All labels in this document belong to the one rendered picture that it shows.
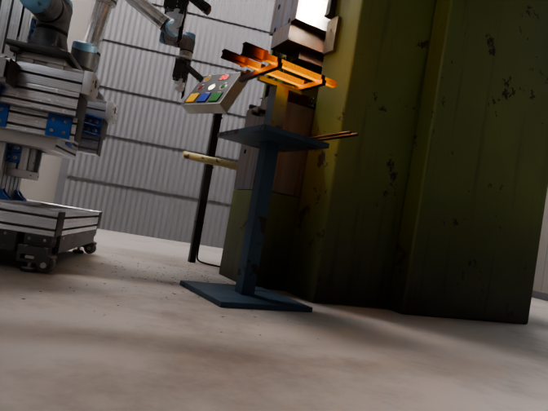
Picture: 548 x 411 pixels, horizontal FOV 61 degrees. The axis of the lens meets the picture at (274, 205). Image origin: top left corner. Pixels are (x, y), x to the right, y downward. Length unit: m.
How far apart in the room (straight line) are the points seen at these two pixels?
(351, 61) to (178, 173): 2.82
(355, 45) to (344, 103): 0.27
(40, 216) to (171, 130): 3.03
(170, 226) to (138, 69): 1.56
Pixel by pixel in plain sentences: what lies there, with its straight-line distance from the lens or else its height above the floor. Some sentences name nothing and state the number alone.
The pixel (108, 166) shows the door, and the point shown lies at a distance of 4.76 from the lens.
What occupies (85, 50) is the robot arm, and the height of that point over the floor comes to 1.00.
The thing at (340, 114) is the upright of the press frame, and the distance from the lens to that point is 2.18.
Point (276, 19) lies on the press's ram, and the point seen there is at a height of 1.44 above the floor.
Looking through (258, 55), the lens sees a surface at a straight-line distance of 1.81.
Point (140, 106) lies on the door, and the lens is 4.82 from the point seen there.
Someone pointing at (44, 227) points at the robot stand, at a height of 0.16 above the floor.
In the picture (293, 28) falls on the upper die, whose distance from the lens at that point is 2.60.
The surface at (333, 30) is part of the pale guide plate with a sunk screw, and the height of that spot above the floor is 1.29.
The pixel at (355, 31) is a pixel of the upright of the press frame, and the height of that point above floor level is 1.24.
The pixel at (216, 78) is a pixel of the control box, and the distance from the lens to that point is 3.06.
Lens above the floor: 0.31
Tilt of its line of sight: 2 degrees up
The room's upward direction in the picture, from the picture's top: 10 degrees clockwise
